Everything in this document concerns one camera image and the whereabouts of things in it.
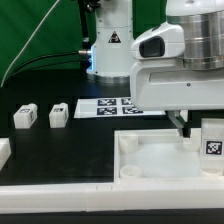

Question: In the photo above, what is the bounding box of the white thin cable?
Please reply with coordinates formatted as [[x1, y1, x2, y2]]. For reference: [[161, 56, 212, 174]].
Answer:
[[0, 0, 62, 88]]

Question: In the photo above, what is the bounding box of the white front fence bar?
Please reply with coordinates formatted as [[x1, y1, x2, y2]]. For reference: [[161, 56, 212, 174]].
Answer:
[[0, 177, 224, 214]]

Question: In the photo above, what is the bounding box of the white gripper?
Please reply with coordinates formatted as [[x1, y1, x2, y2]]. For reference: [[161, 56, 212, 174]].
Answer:
[[130, 22, 224, 138]]

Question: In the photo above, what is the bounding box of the green backdrop curtain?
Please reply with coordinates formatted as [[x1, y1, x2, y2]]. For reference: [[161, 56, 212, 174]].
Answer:
[[0, 0, 168, 88]]

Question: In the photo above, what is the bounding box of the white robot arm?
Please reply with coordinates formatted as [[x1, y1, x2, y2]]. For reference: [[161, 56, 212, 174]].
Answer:
[[81, 0, 224, 128]]

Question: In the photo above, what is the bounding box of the white square table top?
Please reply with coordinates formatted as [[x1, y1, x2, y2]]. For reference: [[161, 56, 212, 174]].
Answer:
[[114, 128, 224, 182]]

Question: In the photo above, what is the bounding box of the black cable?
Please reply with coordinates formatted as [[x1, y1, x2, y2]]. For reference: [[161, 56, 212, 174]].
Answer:
[[13, 49, 92, 76]]

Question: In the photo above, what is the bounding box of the white left fence block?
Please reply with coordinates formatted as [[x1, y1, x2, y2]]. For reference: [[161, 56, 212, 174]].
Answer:
[[0, 138, 11, 171]]

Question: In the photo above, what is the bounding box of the sheet with four markers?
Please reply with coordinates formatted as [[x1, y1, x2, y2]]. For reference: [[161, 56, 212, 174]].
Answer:
[[74, 97, 165, 118]]

